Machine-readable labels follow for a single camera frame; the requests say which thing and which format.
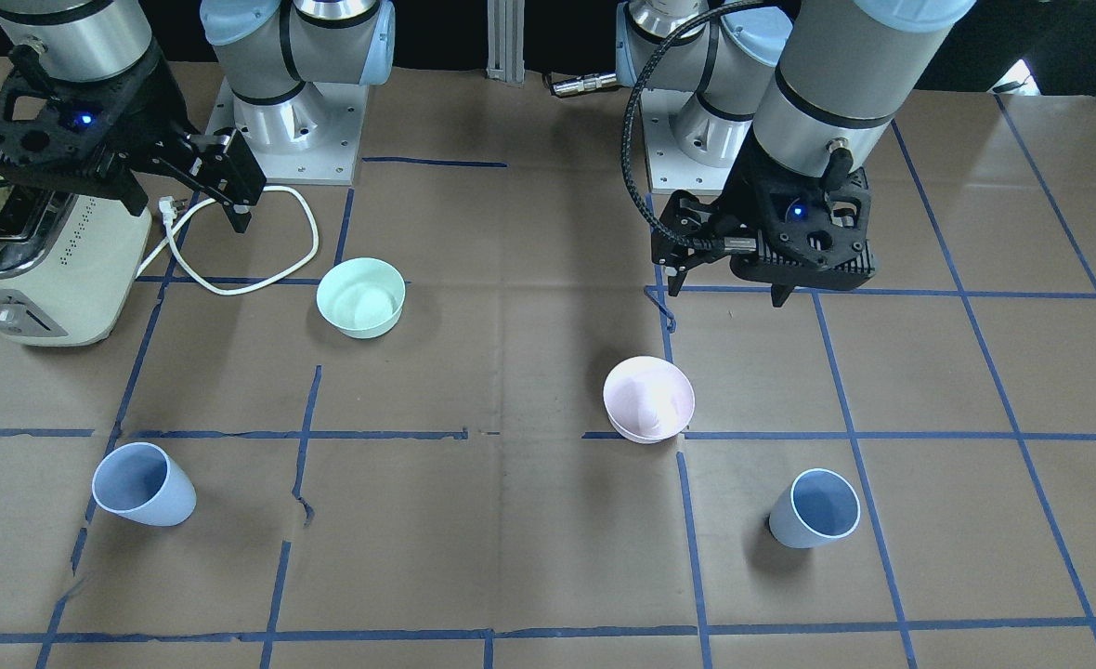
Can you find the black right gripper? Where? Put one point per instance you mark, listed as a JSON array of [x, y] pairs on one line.
[[156, 110]]

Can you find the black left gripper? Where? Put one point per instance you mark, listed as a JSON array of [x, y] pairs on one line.
[[741, 205]]

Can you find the blue cup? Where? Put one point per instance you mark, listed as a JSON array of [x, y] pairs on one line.
[[143, 483], [817, 508]]

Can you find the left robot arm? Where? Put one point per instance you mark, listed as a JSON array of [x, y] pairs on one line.
[[793, 103]]

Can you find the pink bowl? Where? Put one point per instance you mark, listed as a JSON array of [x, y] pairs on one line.
[[648, 400]]

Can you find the mint green bowl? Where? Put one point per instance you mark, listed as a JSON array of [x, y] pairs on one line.
[[362, 297]]

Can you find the cream toaster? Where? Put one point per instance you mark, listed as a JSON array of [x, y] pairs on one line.
[[67, 264]]

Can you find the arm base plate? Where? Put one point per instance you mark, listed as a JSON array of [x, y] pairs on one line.
[[311, 139], [688, 146]]

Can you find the aluminium frame post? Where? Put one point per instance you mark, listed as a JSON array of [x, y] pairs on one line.
[[505, 29]]

